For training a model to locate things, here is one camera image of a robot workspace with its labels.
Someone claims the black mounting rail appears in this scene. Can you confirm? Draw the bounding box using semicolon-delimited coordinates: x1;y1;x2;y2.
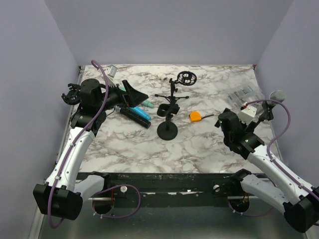
92;169;251;213

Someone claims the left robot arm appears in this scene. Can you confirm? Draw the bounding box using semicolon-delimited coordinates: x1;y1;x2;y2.
33;79;148;220

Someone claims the grey microphone silver grille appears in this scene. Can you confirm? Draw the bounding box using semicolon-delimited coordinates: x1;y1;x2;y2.
262;90;286;110

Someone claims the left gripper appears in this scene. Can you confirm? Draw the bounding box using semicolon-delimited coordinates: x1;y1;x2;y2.
97;79;148;113

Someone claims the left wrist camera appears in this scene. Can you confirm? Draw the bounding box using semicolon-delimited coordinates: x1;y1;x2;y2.
104;65;118;86

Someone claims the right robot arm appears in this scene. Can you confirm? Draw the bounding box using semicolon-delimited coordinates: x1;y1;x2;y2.
215;109;319;233

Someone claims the black round-base shock-mount stand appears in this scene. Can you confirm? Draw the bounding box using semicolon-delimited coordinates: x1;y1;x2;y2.
61;83;81;106

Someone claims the clear plastic screw box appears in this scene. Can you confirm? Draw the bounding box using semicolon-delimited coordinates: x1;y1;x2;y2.
225;82;265;112

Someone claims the black round-base stand front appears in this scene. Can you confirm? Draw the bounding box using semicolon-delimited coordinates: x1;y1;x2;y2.
245;101;274;132

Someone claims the mint green microphone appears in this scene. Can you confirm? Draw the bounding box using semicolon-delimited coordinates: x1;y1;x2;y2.
119;87;154;109

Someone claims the orange tape measure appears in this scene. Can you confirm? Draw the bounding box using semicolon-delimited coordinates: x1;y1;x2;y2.
189;111;214;122

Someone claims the black tripod shock-mount stand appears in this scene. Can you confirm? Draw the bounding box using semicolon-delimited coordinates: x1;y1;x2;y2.
154;71;197;105

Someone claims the white pipe elbow fitting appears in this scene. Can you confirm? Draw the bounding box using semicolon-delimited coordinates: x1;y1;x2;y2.
158;74;167;81

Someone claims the blue microphone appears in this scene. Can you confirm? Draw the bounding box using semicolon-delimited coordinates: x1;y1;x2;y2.
130;107;152;120

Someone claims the black microphone silver grille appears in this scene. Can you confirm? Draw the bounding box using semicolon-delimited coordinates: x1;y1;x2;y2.
119;108;151;128

